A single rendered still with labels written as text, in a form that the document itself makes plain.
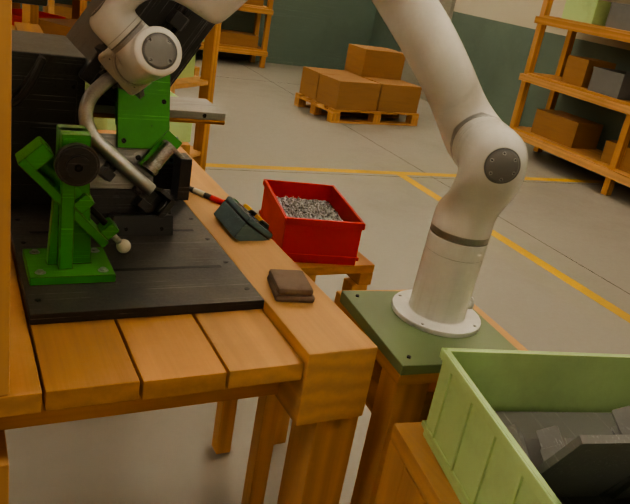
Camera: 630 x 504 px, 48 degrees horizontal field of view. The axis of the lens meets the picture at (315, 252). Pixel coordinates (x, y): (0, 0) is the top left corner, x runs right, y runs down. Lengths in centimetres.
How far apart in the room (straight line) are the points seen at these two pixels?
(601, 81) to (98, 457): 598
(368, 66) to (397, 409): 707
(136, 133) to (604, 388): 107
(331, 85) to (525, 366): 661
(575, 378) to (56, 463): 158
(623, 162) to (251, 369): 612
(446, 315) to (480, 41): 834
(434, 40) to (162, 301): 67
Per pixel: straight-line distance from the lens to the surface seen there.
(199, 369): 116
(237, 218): 164
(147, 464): 235
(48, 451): 240
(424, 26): 130
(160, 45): 128
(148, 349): 120
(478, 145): 130
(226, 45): 1055
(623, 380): 140
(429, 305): 145
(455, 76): 131
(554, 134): 771
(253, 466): 210
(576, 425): 134
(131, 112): 161
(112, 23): 130
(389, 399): 139
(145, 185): 158
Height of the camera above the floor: 150
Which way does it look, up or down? 22 degrees down
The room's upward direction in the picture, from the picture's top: 10 degrees clockwise
